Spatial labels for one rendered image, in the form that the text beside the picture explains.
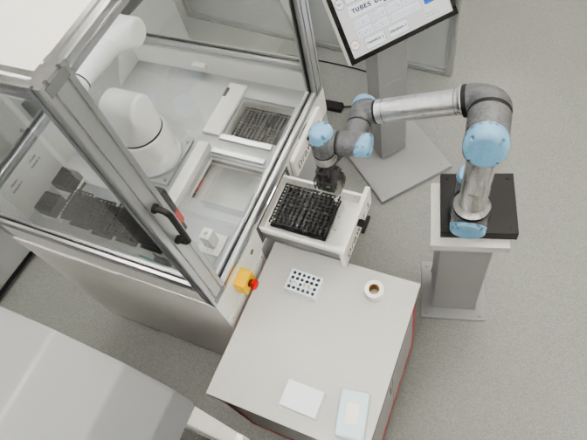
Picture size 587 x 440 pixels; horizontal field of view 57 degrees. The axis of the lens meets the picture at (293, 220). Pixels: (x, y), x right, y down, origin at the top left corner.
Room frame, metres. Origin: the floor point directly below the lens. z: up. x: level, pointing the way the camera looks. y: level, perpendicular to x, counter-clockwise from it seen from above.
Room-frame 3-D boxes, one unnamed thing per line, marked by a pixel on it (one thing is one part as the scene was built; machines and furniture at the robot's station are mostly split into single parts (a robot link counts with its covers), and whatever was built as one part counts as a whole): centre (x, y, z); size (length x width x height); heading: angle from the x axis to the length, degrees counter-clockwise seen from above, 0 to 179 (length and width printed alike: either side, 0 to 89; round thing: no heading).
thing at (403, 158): (1.78, -0.67, 0.51); 0.50 x 0.45 x 1.02; 10
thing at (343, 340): (0.63, 0.06, 0.38); 0.62 x 0.58 x 0.76; 141
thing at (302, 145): (1.39, -0.16, 0.87); 0.29 x 0.02 x 0.11; 141
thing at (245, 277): (0.87, 0.23, 0.88); 0.07 x 0.05 x 0.07; 141
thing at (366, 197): (0.94, -0.21, 0.87); 0.29 x 0.02 x 0.11; 141
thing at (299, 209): (1.07, -0.05, 0.87); 0.22 x 0.18 x 0.06; 51
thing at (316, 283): (0.83, 0.04, 0.78); 0.12 x 0.08 x 0.04; 50
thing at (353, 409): (0.35, 0.02, 0.78); 0.15 x 0.10 x 0.04; 151
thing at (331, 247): (1.07, -0.05, 0.86); 0.40 x 0.26 x 0.06; 51
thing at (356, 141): (1.01, -0.26, 1.27); 0.11 x 0.11 x 0.08; 59
